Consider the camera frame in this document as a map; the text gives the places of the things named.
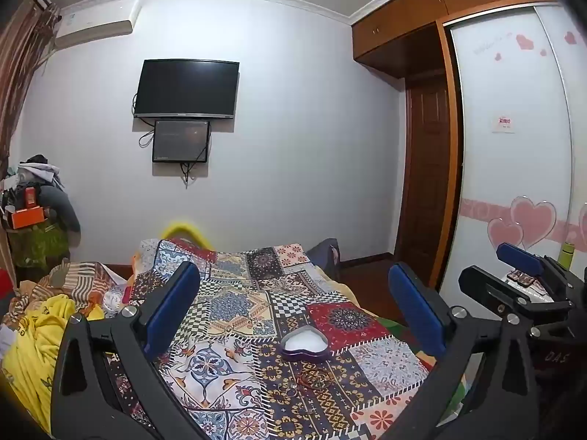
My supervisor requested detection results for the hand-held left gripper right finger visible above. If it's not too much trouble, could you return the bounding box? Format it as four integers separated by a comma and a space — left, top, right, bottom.
349, 262, 539, 440

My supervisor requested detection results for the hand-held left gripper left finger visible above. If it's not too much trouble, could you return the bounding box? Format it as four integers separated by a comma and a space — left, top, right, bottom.
50, 261, 216, 440

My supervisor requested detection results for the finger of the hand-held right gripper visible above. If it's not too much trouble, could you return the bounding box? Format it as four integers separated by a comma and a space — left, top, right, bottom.
496, 243, 564, 286
459, 265, 575, 320

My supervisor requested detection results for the purple heart-shaped tin box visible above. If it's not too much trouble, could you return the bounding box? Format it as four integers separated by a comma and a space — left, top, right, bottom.
280, 325, 330, 362

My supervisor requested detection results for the red string bracelet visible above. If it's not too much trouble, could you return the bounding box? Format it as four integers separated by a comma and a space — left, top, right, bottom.
296, 366, 339, 389

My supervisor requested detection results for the small patterned box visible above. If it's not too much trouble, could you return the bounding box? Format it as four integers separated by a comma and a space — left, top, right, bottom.
506, 271, 550, 298

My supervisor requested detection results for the green bottle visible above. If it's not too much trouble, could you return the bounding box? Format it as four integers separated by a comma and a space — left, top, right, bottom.
557, 243, 577, 272

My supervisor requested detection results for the patchwork printed blanket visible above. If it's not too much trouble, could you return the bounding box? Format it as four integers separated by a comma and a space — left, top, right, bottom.
103, 237, 468, 440

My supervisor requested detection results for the yellow hoop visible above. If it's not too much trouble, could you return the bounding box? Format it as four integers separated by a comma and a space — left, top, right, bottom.
163, 220, 214, 251

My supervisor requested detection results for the orange striped cloth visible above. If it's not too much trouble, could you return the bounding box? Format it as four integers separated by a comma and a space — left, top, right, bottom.
9, 259, 135, 322

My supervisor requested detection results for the dark blue cushion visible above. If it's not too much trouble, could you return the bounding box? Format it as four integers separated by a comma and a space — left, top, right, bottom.
306, 238, 343, 281

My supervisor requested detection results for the dark wooden door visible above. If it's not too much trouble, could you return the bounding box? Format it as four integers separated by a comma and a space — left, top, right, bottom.
395, 78, 453, 281

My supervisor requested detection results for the yellow blanket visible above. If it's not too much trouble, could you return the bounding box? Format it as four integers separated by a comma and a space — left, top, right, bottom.
0, 293, 106, 436

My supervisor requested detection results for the pile of clothes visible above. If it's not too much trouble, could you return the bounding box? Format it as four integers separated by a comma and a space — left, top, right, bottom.
0, 155, 81, 270

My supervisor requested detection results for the orange box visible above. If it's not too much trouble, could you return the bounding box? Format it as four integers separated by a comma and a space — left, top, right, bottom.
10, 208, 47, 230

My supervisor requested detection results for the wooden wardrobe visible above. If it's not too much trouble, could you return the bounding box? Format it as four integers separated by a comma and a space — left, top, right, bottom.
351, 0, 567, 289

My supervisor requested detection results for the brown striped curtain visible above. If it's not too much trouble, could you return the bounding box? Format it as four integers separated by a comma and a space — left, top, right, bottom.
0, 0, 62, 179

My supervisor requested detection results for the white air conditioner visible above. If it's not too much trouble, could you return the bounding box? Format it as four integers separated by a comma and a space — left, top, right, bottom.
54, 0, 141, 49

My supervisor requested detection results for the black monitor cable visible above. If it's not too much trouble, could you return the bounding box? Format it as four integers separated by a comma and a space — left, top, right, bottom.
180, 147, 208, 190

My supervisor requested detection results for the small black wall monitor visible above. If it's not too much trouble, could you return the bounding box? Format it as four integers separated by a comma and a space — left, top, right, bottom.
152, 120, 212, 164

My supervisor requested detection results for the black wall television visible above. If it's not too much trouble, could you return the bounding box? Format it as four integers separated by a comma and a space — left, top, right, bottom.
133, 59, 240, 120

